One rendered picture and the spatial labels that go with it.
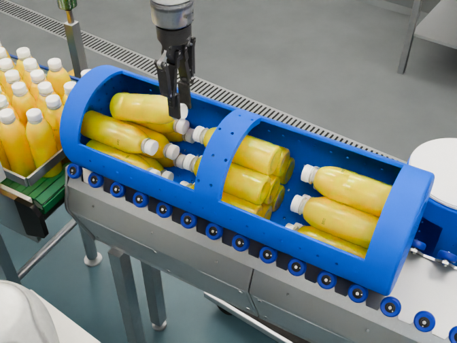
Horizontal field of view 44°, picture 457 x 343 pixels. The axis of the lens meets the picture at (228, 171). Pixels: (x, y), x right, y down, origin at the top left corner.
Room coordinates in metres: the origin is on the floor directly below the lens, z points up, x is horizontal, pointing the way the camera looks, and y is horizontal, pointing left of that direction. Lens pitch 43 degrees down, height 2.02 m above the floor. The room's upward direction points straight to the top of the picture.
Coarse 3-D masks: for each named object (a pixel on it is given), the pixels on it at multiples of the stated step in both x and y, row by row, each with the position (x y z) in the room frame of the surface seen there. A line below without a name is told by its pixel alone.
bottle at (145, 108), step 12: (120, 96) 1.17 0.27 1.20; (132, 96) 1.16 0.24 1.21; (144, 96) 1.14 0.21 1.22; (156, 96) 1.13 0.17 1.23; (120, 108) 1.14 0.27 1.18; (132, 108) 1.12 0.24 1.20; (144, 108) 1.11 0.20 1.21; (156, 108) 1.09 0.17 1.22; (168, 108) 1.09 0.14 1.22; (132, 120) 1.13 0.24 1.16; (144, 120) 1.11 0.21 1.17; (156, 120) 1.09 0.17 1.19; (168, 120) 1.08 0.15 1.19
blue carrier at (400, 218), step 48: (96, 96) 1.23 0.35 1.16; (192, 96) 1.15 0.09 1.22; (192, 144) 1.21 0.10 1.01; (288, 144) 1.10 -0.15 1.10; (336, 144) 0.96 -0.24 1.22; (144, 192) 1.00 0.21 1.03; (192, 192) 0.92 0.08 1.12; (288, 192) 1.04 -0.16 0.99; (288, 240) 0.79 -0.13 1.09; (384, 240) 0.72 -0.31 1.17; (384, 288) 0.69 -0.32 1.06
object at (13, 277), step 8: (0, 240) 1.09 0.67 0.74; (0, 248) 1.08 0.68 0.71; (0, 256) 1.07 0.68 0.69; (8, 256) 1.09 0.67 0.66; (0, 264) 1.06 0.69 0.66; (8, 264) 1.08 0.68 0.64; (0, 272) 1.07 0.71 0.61; (8, 272) 1.07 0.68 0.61; (16, 272) 1.10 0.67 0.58; (8, 280) 1.07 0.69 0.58; (16, 280) 1.09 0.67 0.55
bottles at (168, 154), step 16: (144, 128) 1.17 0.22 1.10; (96, 144) 1.12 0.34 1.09; (160, 144) 1.12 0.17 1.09; (128, 160) 1.06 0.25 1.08; (144, 160) 1.07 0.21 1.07; (160, 160) 1.14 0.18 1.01; (176, 160) 1.14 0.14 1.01; (272, 176) 0.98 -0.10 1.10; (288, 176) 1.05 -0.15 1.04; (272, 192) 0.97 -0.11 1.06; (256, 208) 0.89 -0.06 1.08; (272, 208) 0.97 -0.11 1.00; (288, 224) 0.86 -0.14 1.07; (320, 240) 0.80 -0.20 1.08; (336, 240) 0.80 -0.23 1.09
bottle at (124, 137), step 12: (84, 120) 1.15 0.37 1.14; (96, 120) 1.14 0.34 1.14; (108, 120) 1.14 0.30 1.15; (120, 120) 1.15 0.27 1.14; (84, 132) 1.14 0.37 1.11; (96, 132) 1.12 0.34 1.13; (108, 132) 1.11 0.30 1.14; (120, 132) 1.10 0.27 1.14; (132, 132) 1.10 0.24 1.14; (144, 132) 1.11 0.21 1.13; (108, 144) 1.10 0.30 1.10; (120, 144) 1.08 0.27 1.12; (132, 144) 1.07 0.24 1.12; (144, 144) 1.07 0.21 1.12
